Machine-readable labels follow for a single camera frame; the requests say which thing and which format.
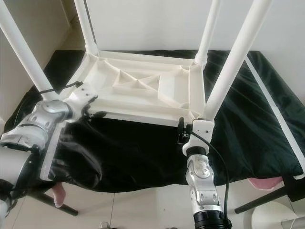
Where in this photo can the white plastic table top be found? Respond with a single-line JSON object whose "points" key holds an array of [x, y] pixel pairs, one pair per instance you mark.
{"points": [[143, 90]]}

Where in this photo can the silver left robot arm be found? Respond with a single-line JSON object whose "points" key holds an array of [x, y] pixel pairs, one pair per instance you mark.
{"points": [[19, 162]]}

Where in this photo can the black table cover sheet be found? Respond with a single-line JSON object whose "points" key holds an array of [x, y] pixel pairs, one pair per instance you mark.
{"points": [[138, 152]]}

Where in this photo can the white tape strip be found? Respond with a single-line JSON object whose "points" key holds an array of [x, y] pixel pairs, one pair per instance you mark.
{"points": [[50, 152], [271, 105]]}

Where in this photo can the pink plastic object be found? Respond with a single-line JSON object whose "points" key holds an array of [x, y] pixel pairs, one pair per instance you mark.
{"points": [[59, 195], [264, 182]]}

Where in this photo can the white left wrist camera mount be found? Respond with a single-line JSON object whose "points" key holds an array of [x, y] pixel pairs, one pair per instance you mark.
{"points": [[83, 98]]}

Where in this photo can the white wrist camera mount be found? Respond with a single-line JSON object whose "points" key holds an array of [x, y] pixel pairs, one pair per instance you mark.
{"points": [[202, 129], [83, 98]]}

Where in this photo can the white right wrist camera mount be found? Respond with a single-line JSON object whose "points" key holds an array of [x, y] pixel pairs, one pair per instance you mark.
{"points": [[202, 129]]}

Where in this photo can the black metal table frame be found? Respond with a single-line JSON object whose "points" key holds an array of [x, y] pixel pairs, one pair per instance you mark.
{"points": [[57, 204]]}

